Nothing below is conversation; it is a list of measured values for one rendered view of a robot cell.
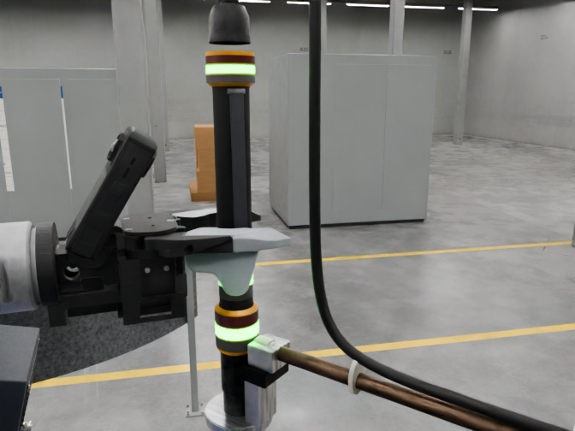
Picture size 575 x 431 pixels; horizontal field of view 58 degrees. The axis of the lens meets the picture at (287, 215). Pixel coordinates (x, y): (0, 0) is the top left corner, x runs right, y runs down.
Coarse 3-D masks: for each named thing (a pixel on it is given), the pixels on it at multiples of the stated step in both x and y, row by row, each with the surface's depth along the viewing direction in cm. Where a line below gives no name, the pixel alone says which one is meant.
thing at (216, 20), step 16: (224, 0) 44; (224, 16) 43; (240, 16) 43; (224, 32) 43; (240, 32) 44; (224, 368) 51; (224, 384) 52; (240, 384) 51; (224, 400) 53; (240, 400) 52
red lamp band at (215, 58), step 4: (208, 56) 44; (212, 56) 44; (216, 56) 44; (220, 56) 43; (224, 56) 43; (228, 56) 43; (232, 56) 43; (236, 56) 44; (240, 56) 44; (244, 56) 44; (248, 56) 44; (252, 56) 45; (208, 60) 44; (212, 60) 44; (216, 60) 44; (220, 60) 44; (224, 60) 43; (228, 60) 43; (232, 60) 44; (236, 60) 44; (240, 60) 44; (244, 60) 44; (248, 60) 44; (252, 60) 45
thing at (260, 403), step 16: (272, 336) 51; (256, 352) 49; (272, 352) 48; (240, 368) 50; (256, 368) 49; (272, 368) 48; (256, 384) 49; (272, 384) 51; (256, 400) 50; (272, 400) 52; (208, 416) 52; (224, 416) 52; (240, 416) 52; (256, 416) 50; (272, 416) 54
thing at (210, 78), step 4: (208, 76) 45; (212, 76) 44; (216, 76) 44; (220, 76) 44; (224, 76) 44; (228, 76) 44; (232, 76) 44; (236, 76) 44; (240, 76) 44; (244, 76) 44; (248, 76) 45; (252, 76) 45; (208, 80) 45; (212, 80) 44; (216, 80) 44; (220, 80) 44; (224, 80) 44; (228, 80) 44; (232, 80) 44; (236, 80) 44; (240, 80) 44; (244, 80) 44; (248, 80) 45; (252, 80) 45
